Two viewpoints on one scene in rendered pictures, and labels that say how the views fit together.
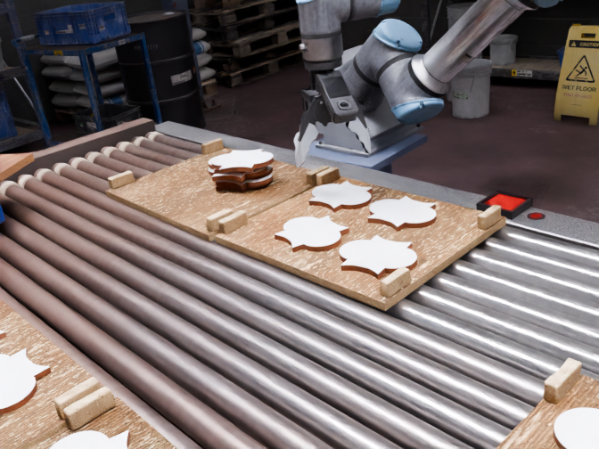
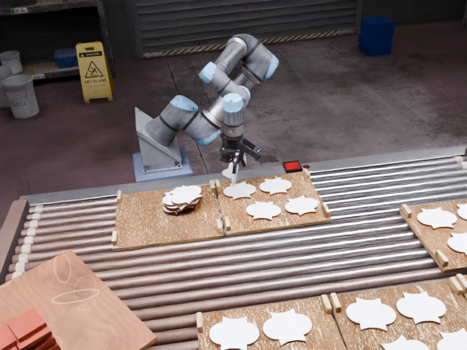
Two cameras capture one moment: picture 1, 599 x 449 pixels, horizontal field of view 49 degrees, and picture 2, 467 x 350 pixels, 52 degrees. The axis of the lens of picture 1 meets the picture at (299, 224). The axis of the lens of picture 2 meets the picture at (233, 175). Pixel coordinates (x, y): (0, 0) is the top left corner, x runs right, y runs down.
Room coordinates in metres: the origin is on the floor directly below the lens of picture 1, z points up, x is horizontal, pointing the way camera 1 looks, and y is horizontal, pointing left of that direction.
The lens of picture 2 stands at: (0.33, 1.29, 2.10)
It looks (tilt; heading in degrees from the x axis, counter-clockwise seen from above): 33 degrees down; 304
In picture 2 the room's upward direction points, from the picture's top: 3 degrees counter-clockwise
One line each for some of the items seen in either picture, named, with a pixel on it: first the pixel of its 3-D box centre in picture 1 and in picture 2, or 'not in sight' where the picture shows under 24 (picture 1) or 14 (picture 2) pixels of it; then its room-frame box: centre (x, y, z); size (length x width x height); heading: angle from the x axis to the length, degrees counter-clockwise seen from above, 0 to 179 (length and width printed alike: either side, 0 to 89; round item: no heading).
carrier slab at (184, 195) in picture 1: (217, 186); (167, 214); (1.42, 0.17, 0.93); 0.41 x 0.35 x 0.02; 40
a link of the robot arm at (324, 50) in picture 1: (320, 48); (233, 128); (1.25, -0.08, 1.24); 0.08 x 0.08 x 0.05
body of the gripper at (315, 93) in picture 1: (324, 90); (232, 146); (1.26, -0.08, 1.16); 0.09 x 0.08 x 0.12; 14
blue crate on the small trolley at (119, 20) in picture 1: (82, 23); not in sight; (4.61, 1.26, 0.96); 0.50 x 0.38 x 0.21; 61
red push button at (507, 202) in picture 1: (504, 205); (292, 167); (1.15, -0.39, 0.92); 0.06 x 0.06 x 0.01; 41
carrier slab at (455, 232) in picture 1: (356, 230); (269, 201); (1.10, -0.10, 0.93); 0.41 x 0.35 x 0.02; 42
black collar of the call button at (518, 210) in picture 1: (504, 204); (292, 167); (1.15, -0.39, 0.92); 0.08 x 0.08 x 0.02; 41
